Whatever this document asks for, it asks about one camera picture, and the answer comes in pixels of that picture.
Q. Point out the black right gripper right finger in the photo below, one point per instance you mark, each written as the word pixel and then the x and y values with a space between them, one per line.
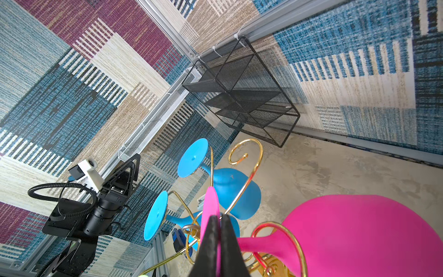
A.
pixel 232 264

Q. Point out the blue wine glass front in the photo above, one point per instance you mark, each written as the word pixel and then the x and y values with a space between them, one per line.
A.
pixel 158 212

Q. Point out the blue wine glass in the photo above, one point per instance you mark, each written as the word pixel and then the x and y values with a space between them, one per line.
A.
pixel 225 178
pixel 158 212

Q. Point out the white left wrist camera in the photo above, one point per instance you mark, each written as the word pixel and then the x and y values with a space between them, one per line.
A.
pixel 88 168

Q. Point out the black mesh wall shelf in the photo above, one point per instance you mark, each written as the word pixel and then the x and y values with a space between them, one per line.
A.
pixel 238 88

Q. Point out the blue wine glass rear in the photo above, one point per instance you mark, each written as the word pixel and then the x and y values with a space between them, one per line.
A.
pixel 225 178

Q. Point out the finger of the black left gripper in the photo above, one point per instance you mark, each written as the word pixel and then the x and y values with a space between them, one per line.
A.
pixel 128 171

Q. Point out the blue black stapler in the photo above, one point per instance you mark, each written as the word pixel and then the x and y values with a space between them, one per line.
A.
pixel 179 240

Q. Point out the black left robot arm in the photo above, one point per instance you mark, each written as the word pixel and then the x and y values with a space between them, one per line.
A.
pixel 81 224

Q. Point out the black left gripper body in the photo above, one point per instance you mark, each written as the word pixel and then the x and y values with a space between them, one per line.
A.
pixel 117 190

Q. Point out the magenta wine glass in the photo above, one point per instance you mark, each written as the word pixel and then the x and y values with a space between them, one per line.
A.
pixel 350 236

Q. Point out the gold wire glass rack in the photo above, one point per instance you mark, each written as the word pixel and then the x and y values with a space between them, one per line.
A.
pixel 291 249

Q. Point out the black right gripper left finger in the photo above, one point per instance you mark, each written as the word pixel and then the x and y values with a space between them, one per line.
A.
pixel 206 260

